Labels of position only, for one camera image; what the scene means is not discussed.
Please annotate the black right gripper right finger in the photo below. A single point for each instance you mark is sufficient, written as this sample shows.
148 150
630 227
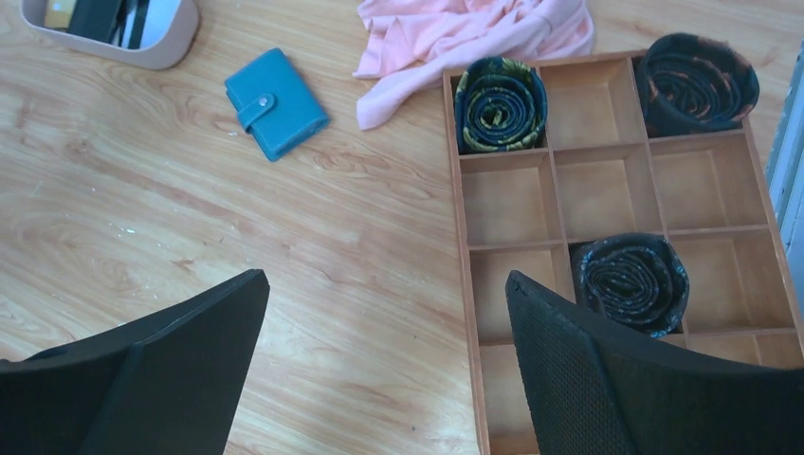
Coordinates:
596 387

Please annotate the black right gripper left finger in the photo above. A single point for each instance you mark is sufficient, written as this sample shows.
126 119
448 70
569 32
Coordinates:
167 383

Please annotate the teal leather card holder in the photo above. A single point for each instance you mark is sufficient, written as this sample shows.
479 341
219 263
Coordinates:
274 104

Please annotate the white striped card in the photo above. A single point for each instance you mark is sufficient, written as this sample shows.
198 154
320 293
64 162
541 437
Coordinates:
142 23

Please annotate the gold credit card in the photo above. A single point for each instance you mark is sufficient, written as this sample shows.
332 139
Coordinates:
58 14

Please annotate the wooden compartment organizer tray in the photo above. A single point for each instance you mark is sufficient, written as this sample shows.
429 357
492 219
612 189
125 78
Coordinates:
595 173

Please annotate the rolled tie orange pattern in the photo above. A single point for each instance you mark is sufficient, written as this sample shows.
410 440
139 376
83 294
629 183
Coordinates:
688 84

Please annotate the beige oval tray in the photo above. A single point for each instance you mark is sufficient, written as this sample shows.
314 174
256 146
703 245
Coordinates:
167 52

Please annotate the pink cloth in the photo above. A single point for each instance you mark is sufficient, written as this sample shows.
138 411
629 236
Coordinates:
411 43

